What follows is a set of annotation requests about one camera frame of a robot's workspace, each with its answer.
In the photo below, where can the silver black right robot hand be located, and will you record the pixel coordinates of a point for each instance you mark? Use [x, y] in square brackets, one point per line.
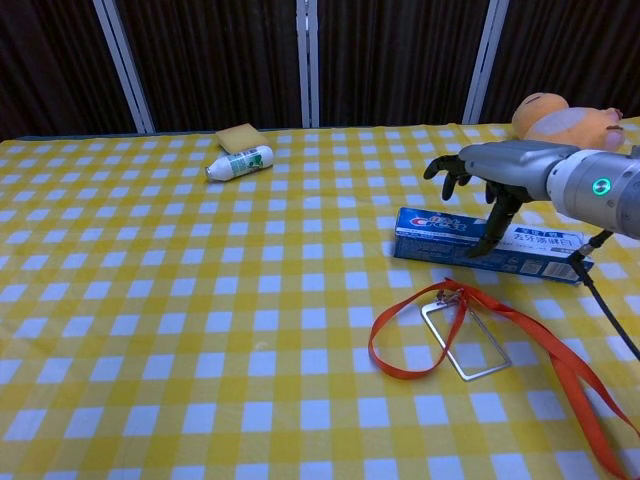
[510, 165]

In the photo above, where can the blue toothpaste box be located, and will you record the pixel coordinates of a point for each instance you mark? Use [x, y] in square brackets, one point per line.
[430, 235]

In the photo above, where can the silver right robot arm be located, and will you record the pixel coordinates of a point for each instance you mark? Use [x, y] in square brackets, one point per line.
[600, 200]

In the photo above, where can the orange plush toy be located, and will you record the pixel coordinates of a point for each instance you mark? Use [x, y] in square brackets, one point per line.
[550, 120]

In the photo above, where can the dark fabric screen panel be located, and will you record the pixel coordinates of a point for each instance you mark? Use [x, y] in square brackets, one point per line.
[575, 45]
[45, 60]
[215, 55]
[395, 55]

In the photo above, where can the clear badge holder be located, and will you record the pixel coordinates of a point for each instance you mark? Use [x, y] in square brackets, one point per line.
[465, 340]

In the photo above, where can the white green-label bottle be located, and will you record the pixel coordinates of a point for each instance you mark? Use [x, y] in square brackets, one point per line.
[240, 164]

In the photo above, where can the yellow sponge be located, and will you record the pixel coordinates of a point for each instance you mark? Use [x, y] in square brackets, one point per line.
[240, 136]

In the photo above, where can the yellow white checkered tablecloth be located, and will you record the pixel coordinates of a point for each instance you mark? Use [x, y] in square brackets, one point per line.
[200, 300]

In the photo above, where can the white screen frame post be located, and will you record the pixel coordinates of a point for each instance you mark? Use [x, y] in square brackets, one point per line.
[125, 65]
[307, 60]
[485, 60]

